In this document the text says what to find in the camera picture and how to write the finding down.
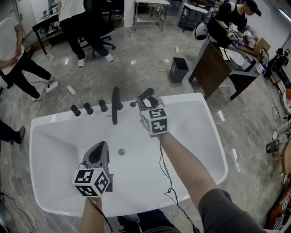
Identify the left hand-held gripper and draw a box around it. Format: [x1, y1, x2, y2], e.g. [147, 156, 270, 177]
[72, 141, 114, 198]

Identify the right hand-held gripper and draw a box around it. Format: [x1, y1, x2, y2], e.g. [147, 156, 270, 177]
[136, 96, 169, 138]

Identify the black handheld shower head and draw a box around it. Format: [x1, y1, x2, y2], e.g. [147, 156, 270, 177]
[138, 87, 155, 101]

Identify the person's left forearm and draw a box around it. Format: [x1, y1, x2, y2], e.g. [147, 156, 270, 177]
[79, 197, 105, 233]

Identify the person's right forearm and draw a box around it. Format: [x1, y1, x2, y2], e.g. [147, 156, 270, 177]
[159, 132, 219, 207]

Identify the white bathtub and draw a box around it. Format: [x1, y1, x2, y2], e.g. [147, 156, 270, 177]
[29, 92, 229, 218]

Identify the black curved faucet spout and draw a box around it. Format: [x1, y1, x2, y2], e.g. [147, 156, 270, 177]
[111, 86, 124, 125]

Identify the black trash bin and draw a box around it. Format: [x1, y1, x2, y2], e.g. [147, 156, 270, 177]
[170, 57, 190, 84]

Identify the dark wooden desk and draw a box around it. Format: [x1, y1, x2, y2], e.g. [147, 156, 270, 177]
[188, 41, 261, 101]

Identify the black office chair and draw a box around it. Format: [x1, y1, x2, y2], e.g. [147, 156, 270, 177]
[78, 9, 116, 59]

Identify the white column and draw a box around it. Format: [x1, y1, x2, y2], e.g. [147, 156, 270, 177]
[124, 0, 136, 28]

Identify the steel table with white top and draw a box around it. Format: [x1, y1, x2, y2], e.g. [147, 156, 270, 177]
[133, 0, 171, 32]

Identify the white mug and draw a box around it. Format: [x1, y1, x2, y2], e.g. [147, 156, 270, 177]
[241, 58, 252, 71]

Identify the dark metal table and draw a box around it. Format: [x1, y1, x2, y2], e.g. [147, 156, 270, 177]
[178, 2, 209, 32]

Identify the cardboard box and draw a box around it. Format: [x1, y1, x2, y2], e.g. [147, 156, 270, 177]
[253, 37, 271, 55]

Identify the black desk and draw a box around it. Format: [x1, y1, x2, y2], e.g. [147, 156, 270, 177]
[32, 12, 64, 55]

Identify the person's grey t-shirt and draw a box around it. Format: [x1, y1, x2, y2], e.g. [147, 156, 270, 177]
[198, 188, 269, 233]

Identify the orange sofa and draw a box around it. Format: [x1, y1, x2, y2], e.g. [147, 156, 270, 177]
[265, 182, 291, 230]

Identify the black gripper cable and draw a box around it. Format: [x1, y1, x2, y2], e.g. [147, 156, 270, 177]
[158, 136, 202, 233]
[88, 197, 115, 233]

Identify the black wire basket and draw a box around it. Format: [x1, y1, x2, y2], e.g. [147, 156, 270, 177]
[266, 139, 281, 154]

